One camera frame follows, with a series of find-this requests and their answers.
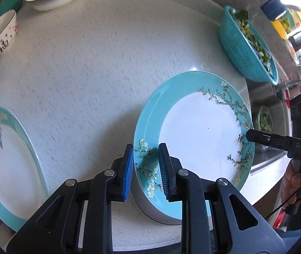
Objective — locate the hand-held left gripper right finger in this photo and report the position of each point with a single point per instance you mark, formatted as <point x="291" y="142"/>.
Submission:
<point x="163" y="172"/>

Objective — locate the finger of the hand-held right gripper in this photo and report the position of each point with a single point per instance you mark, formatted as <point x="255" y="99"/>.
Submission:
<point x="261" y="137"/>

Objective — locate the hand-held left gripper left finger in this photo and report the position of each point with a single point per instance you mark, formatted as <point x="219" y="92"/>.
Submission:
<point x="128" y="172"/>

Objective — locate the teal floral plate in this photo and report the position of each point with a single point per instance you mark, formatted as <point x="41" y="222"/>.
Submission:
<point x="206" y="127"/>
<point x="2" y="164"/>

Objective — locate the person's right hand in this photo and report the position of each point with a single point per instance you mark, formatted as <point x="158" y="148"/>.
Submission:
<point x="290" y="187"/>

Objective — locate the steel bowl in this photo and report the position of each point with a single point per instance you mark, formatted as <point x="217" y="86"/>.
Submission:
<point x="264" y="120"/>

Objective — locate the chopped greens in steel bowl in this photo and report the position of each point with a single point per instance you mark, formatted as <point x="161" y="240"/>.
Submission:
<point x="264" y="119"/>

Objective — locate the stainless steel sink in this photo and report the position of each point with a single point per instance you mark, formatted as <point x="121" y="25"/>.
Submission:
<point x="269" y="161"/>

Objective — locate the metal faucet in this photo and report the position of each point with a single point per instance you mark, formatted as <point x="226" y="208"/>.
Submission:
<point x="293" y="83"/>

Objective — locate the leafy greens in colander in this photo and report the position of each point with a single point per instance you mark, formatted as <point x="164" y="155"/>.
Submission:
<point x="256" y="47"/>

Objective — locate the yellow plastic item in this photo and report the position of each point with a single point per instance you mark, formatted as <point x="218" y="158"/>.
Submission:
<point x="278" y="29"/>

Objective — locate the teal plastic colander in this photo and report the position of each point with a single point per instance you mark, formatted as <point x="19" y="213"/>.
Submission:
<point x="235" y="45"/>

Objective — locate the person's blue jeans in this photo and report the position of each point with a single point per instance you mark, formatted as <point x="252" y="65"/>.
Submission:
<point x="293" y="234"/>

